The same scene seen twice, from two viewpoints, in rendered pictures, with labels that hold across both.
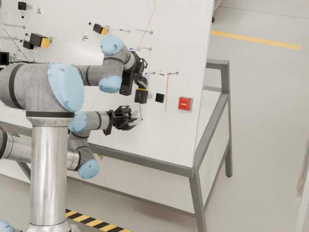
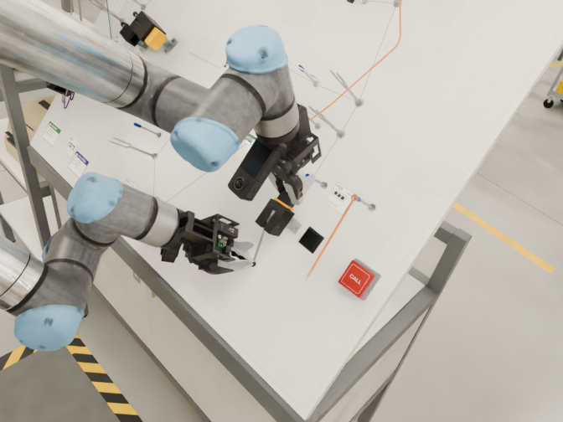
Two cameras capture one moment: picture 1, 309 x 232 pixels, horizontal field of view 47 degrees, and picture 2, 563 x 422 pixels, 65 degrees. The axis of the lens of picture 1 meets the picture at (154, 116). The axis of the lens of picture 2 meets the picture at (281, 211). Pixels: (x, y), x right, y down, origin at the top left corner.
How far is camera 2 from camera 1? 0.69 m
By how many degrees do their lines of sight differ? 6
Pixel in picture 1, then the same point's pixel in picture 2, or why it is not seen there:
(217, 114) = (402, 323)
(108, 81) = (198, 129)
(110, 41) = (257, 38)
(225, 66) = (459, 244)
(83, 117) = (110, 194)
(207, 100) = not seen: hidden behind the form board
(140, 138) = (233, 300)
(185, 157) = (302, 389)
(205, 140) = (358, 367)
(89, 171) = (42, 333)
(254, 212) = not seen: outside the picture
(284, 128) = (486, 388)
